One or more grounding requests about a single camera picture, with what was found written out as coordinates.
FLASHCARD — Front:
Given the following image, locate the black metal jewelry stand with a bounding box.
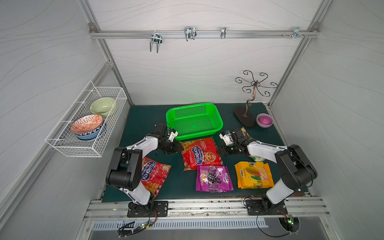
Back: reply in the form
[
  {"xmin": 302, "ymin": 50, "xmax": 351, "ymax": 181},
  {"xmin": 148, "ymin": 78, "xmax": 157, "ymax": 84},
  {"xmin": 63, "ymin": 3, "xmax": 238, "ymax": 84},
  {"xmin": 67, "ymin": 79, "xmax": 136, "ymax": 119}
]
[{"xmin": 234, "ymin": 70, "xmax": 279, "ymax": 128}]

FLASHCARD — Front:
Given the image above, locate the left cable bundle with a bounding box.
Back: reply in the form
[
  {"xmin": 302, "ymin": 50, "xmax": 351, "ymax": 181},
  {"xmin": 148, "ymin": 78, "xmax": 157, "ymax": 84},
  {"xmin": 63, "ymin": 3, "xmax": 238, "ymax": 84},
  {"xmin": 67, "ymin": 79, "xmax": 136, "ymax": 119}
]
[{"xmin": 117, "ymin": 206, "xmax": 159, "ymax": 238}]

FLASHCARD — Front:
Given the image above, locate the round black floor port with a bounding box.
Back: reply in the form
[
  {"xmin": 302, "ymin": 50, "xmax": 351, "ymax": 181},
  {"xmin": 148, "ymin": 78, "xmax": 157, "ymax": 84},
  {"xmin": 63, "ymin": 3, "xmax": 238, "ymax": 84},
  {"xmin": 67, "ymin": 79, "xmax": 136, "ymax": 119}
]
[{"xmin": 279, "ymin": 217, "xmax": 300, "ymax": 233}]

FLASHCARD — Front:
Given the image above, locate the green Fox's candy bag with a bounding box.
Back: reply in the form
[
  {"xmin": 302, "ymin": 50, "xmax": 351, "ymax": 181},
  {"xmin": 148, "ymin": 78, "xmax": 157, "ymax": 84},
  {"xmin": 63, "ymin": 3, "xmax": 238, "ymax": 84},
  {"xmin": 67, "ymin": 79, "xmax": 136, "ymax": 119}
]
[{"xmin": 249, "ymin": 155, "xmax": 265, "ymax": 162}]

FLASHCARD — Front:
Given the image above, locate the aluminium wall rail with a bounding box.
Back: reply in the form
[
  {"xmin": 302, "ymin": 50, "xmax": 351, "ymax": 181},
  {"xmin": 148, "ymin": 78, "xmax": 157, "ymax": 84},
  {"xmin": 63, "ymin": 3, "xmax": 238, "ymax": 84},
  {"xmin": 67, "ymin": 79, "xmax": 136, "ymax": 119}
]
[{"xmin": 90, "ymin": 28, "xmax": 320, "ymax": 40}]

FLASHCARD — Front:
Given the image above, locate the purple grape candy bag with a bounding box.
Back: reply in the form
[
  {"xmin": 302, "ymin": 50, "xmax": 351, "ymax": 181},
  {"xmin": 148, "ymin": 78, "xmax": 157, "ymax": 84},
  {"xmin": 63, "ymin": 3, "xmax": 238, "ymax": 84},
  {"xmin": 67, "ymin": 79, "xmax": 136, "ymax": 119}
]
[{"xmin": 196, "ymin": 166, "xmax": 234, "ymax": 193}]

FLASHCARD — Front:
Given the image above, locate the black mounting plate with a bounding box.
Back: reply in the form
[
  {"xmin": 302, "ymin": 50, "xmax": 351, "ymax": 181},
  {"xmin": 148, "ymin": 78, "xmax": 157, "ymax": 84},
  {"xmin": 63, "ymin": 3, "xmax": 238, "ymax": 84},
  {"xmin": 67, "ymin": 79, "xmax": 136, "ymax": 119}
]
[
  {"xmin": 243, "ymin": 198, "xmax": 288, "ymax": 216},
  {"xmin": 127, "ymin": 201, "xmax": 169, "ymax": 218}
]

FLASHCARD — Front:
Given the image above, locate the orange Fox's candy bag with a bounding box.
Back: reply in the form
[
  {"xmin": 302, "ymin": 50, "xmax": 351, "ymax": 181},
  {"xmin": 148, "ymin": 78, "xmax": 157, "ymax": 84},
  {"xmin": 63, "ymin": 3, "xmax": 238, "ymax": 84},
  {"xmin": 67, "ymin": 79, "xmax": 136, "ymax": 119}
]
[{"xmin": 228, "ymin": 128, "xmax": 250, "ymax": 143}]

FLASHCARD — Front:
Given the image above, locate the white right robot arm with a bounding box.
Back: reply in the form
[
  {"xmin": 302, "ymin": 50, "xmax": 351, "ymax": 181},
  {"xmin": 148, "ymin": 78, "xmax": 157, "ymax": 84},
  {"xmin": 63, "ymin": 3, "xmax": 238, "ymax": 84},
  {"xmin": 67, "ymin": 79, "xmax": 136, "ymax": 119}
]
[{"xmin": 219, "ymin": 128, "xmax": 318, "ymax": 208}]

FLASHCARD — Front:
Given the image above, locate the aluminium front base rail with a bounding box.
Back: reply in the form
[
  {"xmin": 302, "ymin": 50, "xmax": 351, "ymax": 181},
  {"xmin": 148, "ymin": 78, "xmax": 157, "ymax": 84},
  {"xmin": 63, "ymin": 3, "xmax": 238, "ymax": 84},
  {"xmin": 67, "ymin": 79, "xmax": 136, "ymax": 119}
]
[{"xmin": 84, "ymin": 197, "xmax": 331, "ymax": 221}]

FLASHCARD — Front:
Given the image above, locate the white vented strip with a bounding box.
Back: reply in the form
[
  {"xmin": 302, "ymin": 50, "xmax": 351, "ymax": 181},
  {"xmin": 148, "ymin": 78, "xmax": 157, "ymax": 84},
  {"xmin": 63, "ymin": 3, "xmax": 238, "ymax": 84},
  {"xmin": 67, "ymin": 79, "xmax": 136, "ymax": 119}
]
[{"xmin": 92, "ymin": 218, "xmax": 269, "ymax": 231}]

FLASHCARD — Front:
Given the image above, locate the green plastic basket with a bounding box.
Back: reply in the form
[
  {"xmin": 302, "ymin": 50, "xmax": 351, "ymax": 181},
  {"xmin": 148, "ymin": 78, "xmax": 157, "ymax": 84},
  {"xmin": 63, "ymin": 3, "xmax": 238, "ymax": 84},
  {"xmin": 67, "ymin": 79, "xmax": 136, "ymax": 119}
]
[{"xmin": 166, "ymin": 103, "xmax": 224, "ymax": 141}]

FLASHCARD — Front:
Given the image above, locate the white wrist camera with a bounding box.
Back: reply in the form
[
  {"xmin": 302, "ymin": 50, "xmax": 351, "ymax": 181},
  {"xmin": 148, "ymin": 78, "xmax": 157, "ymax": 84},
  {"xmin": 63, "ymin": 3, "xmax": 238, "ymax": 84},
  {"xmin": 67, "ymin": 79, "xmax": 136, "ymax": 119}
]
[
  {"xmin": 219, "ymin": 131, "xmax": 234, "ymax": 146},
  {"xmin": 168, "ymin": 130, "xmax": 178, "ymax": 143}
]

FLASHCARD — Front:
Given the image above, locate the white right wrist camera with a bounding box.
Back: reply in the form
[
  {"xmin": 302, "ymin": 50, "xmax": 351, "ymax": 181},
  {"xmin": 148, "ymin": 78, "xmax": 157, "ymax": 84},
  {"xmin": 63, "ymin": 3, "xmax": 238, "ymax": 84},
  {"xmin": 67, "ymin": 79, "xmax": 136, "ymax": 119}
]
[{"xmin": 219, "ymin": 131, "xmax": 234, "ymax": 146}]

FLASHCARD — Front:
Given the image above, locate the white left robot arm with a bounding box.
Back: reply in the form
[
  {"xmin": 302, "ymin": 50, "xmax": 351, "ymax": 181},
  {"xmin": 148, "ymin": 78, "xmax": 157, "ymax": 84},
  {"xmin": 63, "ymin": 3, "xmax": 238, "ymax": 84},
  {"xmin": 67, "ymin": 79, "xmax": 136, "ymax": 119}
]
[{"xmin": 106, "ymin": 124, "xmax": 183, "ymax": 207}]

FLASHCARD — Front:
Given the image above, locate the right metal peg hook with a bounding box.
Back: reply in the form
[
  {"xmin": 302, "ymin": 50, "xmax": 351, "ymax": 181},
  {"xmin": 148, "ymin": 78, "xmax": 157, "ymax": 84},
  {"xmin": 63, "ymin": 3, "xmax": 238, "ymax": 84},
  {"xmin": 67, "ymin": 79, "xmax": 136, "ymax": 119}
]
[{"xmin": 282, "ymin": 28, "xmax": 309, "ymax": 40}]

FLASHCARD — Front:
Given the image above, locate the light green bowl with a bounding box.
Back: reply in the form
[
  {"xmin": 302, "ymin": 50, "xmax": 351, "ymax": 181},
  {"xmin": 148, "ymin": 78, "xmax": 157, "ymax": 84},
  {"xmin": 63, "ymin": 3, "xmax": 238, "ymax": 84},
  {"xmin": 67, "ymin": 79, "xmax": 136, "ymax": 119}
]
[{"xmin": 90, "ymin": 97, "xmax": 116, "ymax": 119}]

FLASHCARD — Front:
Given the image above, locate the blue bowl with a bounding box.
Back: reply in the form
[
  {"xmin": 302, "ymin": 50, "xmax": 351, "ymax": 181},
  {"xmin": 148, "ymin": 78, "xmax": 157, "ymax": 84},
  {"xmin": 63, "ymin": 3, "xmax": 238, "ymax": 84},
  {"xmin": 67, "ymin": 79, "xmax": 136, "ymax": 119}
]
[{"xmin": 73, "ymin": 128, "xmax": 101, "ymax": 141}]

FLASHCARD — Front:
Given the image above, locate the red cookie candy bag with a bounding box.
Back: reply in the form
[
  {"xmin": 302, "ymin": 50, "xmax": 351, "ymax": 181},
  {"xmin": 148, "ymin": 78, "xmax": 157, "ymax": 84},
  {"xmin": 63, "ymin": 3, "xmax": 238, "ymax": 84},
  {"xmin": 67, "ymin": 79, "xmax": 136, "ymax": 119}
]
[{"xmin": 182, "ymin": 137, "xmax": 223, "ymax": 171}]

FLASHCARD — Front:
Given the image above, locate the grey bowl purple inside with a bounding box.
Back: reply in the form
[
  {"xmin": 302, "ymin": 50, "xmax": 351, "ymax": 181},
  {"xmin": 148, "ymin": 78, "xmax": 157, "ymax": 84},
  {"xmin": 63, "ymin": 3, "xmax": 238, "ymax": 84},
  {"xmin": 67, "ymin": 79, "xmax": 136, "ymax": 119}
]
[{"xmin": 256, "ymin": 113, "xmax": 274, "ymax": 128}]

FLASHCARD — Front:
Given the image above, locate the orange patterned bowl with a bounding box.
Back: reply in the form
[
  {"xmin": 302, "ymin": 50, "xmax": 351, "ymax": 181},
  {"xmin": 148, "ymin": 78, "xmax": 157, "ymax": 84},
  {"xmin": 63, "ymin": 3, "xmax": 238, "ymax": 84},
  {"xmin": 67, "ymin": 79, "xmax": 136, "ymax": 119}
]
[{"xmin": 70, "ymin": 115, "xmax": 104, "ymax": 134}]

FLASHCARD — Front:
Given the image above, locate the right black cable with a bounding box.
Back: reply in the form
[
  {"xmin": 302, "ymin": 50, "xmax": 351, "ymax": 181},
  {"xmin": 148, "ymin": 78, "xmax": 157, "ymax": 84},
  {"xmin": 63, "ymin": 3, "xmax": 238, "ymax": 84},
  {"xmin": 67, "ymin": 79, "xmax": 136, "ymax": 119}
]
[{"xmin": 254, "ymin": 214, "xmax": 292, "ymax": 238}]

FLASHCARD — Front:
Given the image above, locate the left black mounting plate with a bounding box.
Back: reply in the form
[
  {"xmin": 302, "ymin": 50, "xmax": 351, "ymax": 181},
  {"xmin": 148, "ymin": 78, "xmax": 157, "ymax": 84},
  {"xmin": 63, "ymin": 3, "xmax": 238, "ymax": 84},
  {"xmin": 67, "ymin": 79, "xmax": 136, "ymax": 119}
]
[{"xmin": 127, "ymin": 201, "xmax": 169, "ymax": 218}]

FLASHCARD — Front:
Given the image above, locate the red Konfety candy bag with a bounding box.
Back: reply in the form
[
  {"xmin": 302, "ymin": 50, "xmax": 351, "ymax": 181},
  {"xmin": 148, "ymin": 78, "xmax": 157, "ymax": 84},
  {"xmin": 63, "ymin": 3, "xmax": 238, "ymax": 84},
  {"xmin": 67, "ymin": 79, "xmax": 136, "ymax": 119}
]
[{"xmin": 141, "ymin": 157, "xmax": 172, "ymax": 197}]

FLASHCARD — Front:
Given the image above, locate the looped metal hook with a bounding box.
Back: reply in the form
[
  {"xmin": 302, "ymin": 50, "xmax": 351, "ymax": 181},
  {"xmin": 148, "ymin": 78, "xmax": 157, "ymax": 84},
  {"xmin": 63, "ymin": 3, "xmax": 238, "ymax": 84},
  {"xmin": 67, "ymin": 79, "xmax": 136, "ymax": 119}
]
[{"xmin": 184, "ymin": 27, "xmax": 197, "ymax": 42}]

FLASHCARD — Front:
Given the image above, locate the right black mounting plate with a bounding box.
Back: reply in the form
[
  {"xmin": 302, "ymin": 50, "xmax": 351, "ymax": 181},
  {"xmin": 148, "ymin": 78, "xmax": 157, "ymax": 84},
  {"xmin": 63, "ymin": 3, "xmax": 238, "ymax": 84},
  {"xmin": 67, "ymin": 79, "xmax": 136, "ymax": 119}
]
[{"xmin": 243, "ymin": 198, "xmax": 288, "ymax": 216}]

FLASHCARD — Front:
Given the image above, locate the white wire wall basket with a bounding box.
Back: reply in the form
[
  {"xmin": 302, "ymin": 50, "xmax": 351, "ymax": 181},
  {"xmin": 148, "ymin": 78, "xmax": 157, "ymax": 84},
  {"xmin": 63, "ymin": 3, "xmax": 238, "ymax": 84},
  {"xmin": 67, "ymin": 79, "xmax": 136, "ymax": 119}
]
[{"xmin": 46, "ymin": 82, "xmax": 127, "ymax": 158}]

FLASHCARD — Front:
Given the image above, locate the yellow corn candy bag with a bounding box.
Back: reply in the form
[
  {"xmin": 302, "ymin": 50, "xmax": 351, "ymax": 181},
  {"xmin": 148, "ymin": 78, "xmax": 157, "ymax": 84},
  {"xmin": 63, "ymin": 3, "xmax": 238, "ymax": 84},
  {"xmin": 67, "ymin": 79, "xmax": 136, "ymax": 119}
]
[{"xmin": 235, "ymin": 162, "xmax": 275, "ymax": 189}]

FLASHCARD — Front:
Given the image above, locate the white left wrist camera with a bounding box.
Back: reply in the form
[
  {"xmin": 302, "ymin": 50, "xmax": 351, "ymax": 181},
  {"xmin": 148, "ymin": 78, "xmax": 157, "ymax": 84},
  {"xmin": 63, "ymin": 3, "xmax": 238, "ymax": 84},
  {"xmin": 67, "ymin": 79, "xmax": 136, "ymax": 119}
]
[{"xmin": 168, "ymin": 130, "xmax": 178, "ymax": 143}]

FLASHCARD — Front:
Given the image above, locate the double prong metal hook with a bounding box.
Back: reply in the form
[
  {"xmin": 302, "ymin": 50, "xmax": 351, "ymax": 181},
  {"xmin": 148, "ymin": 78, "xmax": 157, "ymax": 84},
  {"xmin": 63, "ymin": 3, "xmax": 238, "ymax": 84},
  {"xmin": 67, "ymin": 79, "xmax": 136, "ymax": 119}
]
[{"xmin": 150, "ymin": 33, "xmax": 163, "ymax": 53}]

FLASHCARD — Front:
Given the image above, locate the small metal hook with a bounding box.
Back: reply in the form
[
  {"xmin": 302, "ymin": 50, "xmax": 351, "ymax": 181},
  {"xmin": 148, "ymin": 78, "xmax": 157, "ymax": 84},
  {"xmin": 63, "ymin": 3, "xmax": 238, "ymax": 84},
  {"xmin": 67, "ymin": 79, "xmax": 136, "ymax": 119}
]
[{"xmin": 221, "ymin": 27, "xmax": 227, "ymax": 39}]

